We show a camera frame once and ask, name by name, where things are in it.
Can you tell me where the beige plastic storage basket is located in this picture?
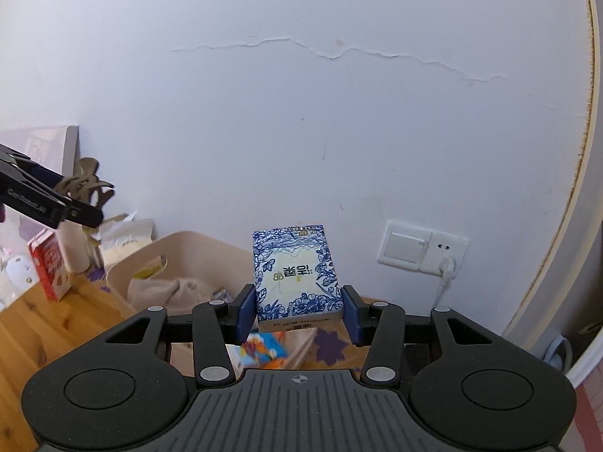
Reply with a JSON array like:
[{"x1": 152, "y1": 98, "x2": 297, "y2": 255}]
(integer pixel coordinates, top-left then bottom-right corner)
[{"x1": 104, "y1": 231, "x2": 321, "y2": 373}]

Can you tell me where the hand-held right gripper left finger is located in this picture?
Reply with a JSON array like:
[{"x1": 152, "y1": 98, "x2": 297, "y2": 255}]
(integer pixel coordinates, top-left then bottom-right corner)
[{"x1": 106, "y1": 285, "x2": 257, "y2": 387}]

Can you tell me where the white thermos bottle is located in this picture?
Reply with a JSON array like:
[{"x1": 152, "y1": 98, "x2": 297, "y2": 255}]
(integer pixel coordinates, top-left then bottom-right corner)
[{"x1": 59, "y1": 219, "x2": 92, "y2": 274}]

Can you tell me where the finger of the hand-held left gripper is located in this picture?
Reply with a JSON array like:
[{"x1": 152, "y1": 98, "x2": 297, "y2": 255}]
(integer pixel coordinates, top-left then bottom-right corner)
[
  {"x1": 0, "y1": 144, "x2": 64, "y2": 189},
  {"x1": 0, "y1": 165, "x2": 103, "y2": 229}
]

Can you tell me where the pink fuzzy sock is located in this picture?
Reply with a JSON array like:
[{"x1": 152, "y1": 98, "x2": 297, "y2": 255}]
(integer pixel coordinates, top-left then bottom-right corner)
[{"x1": 128, "y1": 277, "x2": 236, "y2": 316}]

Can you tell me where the yellow white tissue pack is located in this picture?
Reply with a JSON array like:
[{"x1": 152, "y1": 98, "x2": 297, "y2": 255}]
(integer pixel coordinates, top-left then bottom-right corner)
[{"x1": 96, "y1": 212, "x2": 156, "y2": 269}]

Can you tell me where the wooden desktop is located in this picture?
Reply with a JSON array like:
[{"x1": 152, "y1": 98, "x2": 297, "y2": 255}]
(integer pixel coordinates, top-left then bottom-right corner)
[{"x1": 0, "y1": 273, "x2": 392, "y2": 415}]

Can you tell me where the white wooden cabinet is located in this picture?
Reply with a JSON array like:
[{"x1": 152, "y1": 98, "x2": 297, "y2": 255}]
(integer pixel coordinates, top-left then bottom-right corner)
[{"x1": 499, "y1": 0, "x2": 603, "y2": 387}]

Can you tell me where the red white carton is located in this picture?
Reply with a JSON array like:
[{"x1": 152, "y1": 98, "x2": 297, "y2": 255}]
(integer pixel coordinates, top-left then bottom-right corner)
[{"x1": 27, "y1": 228, "x2": 73, "y2": 302}]

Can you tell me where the white wall socket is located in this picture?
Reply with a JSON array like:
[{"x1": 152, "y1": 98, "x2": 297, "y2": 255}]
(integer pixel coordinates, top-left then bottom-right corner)
[{"x1": 419, "y1": 232, "x2": 469, "y2": 275}]

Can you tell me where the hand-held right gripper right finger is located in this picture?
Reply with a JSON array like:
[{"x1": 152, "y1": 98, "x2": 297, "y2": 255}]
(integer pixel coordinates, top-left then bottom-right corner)
[{"x1": 341, "y1": 285, "x2": 502, "y2": 383}]

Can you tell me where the white wall switch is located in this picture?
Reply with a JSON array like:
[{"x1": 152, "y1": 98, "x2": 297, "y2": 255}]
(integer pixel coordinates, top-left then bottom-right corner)
[{"x1": 378, "y1": 220, "x2": 432, "y2": 271}]

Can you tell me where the blue white floral tissue packet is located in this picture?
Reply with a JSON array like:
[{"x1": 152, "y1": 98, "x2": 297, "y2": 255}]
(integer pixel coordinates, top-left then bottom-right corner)
[{"x1": 252, "y1": 225, "x2": 344, "y2": 335}]

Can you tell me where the white plush toy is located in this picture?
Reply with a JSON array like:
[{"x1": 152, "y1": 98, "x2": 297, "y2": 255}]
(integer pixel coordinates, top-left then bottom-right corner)
[{"x1": 0, "y1": 245, "x2": 38, "y2": 312}]

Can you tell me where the beige ribbon hair tie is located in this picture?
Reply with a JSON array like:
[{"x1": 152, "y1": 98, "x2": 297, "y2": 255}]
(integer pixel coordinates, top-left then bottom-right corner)
[{"x1": 54, "y1": 157, "x2": 115, "y2": 241}]

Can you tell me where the white plug with cable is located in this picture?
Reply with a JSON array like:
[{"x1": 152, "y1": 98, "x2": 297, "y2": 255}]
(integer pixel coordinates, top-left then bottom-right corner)
[{"x1": 431, "y1": 257, "x2": 457, "y2": 312}]

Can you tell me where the colourful cartoon tissue packet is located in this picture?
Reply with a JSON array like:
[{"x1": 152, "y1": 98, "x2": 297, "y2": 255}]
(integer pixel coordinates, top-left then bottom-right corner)
[{"x1": 236, "y1": 332, "x2": 289, "y2": 369}]

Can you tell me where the light blue plastic jug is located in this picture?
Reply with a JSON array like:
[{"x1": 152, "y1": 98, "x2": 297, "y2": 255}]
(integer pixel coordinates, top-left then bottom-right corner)
[{"x1": 546, "y1": 334, "x2": 573, "y2": 370}]

